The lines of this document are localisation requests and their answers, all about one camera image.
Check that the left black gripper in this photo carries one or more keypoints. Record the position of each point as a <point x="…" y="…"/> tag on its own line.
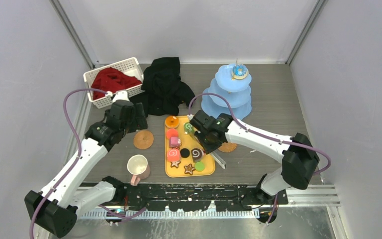
<point x="139" y="123"/>

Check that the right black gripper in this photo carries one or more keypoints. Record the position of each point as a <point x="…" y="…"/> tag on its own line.
<point x="209" y="149"/>

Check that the green roll cake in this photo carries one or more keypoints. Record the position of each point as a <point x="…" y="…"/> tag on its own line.
<point x="188" y="128"/>

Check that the metal tongs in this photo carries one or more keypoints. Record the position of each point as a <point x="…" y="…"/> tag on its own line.
<point x="213" y="155"/>

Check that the chocolate swirl roll cake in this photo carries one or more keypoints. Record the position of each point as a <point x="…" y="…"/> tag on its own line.
<point x="197" y="154"/>

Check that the blue three-tier cake stand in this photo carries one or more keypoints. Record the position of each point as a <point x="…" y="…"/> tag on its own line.
<point x="225" y="93"/>

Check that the blue donut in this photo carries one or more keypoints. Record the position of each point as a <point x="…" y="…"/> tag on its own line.
<point x="239" y="72"/>

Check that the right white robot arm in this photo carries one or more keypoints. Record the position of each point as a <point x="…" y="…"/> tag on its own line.
<point x="295" y="154"/>

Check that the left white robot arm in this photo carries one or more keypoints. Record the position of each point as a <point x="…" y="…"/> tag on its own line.
<point x="55" y="207"/>

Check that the right woven coaster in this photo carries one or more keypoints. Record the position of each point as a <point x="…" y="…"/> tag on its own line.
<point x="227" y="147"/>

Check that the woven coaster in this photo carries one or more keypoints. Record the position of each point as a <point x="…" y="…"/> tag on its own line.
<point x="227" y="147"/>
<point x="143" y="140"/>

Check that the left woven coaster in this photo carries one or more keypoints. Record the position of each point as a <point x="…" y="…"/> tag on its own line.
<point x="143" y="140"/>

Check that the black round cookie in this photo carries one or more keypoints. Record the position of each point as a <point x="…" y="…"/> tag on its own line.
<point x="185" y="153"/>

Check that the yellow tray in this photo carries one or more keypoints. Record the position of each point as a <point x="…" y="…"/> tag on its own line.
<point x="189" y="143"/>

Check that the green round macaron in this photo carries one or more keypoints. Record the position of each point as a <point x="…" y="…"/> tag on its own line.
<point x="199" y="166"/>

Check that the red cloth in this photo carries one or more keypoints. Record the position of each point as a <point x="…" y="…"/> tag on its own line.
<point x="110" y="79"/>

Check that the pink cube cake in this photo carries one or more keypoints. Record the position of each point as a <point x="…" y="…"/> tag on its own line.
<point x="175" y="142"/>

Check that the red round cake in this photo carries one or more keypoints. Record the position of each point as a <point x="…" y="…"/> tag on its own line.
<point x="172" y="132"/>

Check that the white plastic basket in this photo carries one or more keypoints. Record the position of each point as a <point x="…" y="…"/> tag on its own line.
<point x="130" y="67"/>

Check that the orange donut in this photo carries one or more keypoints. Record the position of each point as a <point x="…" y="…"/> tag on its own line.
<point x="172" y="122"/>

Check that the brown star cookie right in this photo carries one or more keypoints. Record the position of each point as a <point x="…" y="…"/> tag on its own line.
<point x="189" y="169"/>

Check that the brown star cookie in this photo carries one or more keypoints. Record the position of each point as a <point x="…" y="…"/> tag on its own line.
<point x="189" y="169"/>
<point x="175" y="164"/>

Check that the pink swirl roll cake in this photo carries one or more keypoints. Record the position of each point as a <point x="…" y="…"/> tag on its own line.
<point x="173" y="155"/>

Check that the black cloth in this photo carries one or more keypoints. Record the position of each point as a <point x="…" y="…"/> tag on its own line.
<point x="164" y="88"/>

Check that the brown star cookie left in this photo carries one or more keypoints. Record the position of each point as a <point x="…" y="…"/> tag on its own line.
<point x="175" y="164"/>

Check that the pink mug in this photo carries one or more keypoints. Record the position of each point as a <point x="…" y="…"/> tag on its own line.
<point x="139" y="168"/>

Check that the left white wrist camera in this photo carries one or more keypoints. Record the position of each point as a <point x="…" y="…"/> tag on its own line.
<point x="120" y="95"/>

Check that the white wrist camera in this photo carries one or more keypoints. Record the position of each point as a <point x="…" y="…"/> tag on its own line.
<point x="190" y="117"/>
<point x="120" y="95"/>

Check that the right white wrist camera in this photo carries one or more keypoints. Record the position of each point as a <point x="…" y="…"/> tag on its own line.
<point x="190" y="117"/>

